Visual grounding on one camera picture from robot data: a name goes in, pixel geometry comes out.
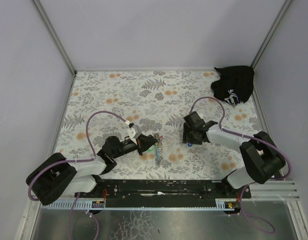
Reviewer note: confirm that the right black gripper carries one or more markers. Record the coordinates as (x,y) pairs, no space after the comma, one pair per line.
(189,133)

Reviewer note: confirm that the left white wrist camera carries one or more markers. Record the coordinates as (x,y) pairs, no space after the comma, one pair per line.
(134,131)

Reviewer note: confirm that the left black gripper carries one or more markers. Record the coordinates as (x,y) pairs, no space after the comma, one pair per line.
(139,145)

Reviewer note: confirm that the right aluminium frame post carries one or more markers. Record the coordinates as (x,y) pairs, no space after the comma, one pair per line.
(278,19)

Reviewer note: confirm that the floral table mat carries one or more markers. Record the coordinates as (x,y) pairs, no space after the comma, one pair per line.
(157,101)

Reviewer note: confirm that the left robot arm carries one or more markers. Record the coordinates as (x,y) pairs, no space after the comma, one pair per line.
(58,176)

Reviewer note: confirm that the left aluminium frame post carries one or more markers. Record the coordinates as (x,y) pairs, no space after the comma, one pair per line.
(54,36)

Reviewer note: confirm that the blue keyring handle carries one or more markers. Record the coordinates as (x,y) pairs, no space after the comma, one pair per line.
(157,155)

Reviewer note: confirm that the black cloth bag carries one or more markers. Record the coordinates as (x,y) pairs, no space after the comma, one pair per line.
(235,85)

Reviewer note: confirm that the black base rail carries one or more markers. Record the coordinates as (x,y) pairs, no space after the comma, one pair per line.
(161,193)

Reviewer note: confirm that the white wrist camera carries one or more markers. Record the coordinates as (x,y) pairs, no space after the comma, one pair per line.
(134,131)
(200,115)

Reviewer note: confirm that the white cable duct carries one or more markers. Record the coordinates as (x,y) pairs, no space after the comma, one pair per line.
(99,205)

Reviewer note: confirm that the aluminium frame post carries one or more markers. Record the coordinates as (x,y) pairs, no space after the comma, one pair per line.
(54,36)
(278,19)

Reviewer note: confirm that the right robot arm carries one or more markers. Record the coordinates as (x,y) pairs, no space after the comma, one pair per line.
(260,155)

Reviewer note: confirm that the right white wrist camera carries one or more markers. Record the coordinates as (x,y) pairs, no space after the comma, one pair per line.
(200,115)

